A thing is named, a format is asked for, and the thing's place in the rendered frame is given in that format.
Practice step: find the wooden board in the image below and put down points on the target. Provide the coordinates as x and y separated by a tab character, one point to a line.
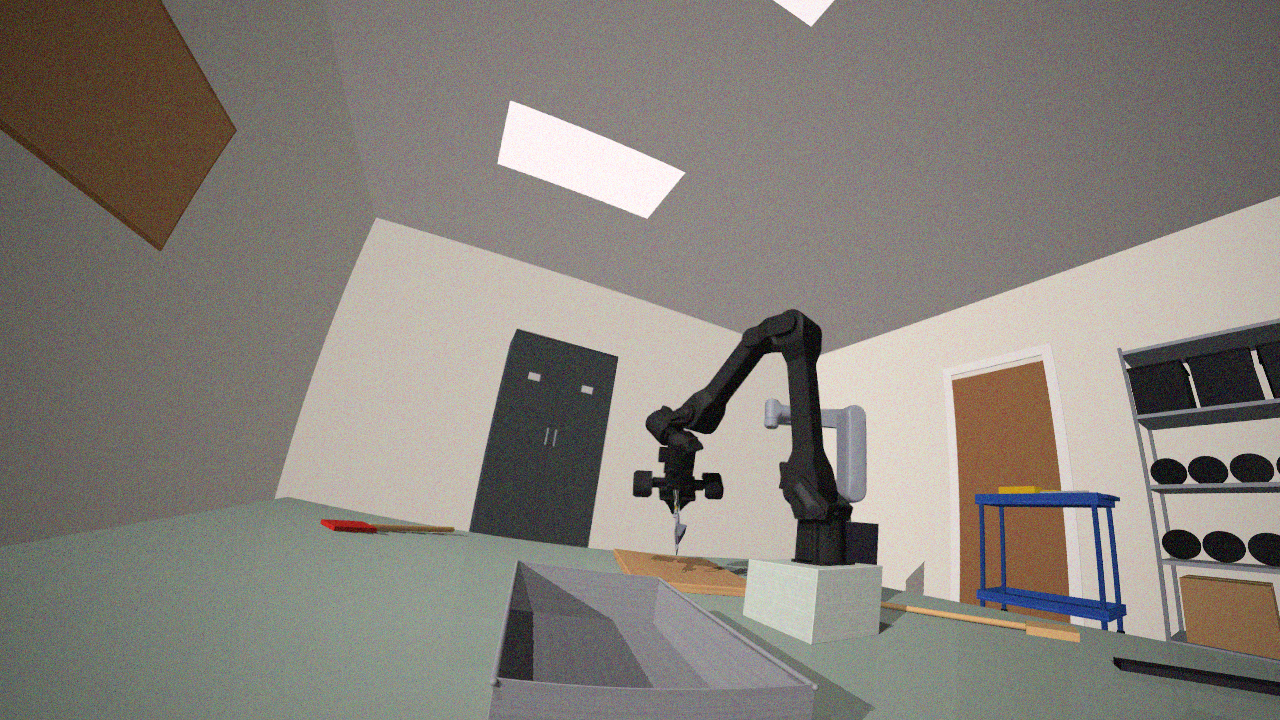
687	574

